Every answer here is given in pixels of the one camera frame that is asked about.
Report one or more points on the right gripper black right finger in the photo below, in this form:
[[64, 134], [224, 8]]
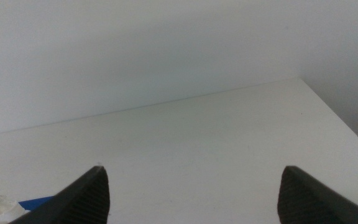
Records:
[[306, 205]]

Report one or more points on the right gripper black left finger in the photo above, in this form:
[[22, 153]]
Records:
[[82, 202]]

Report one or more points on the blue rectangular mat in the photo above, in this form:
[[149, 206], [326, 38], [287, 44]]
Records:
[[35, 203]]

